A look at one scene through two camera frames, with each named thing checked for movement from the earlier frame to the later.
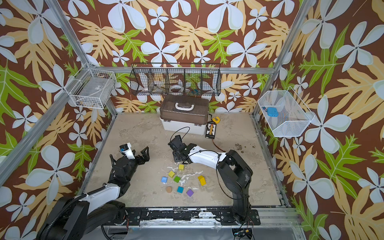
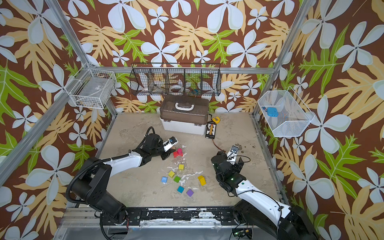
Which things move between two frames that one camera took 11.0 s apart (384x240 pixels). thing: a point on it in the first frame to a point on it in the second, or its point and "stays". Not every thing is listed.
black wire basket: [176, 79] stays
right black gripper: [180, 149] to [226, 159]
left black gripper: [146, 157] to [165, 156]
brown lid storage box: [185, 114] stays
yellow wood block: [202, 180] stays
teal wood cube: [180, 189] stays
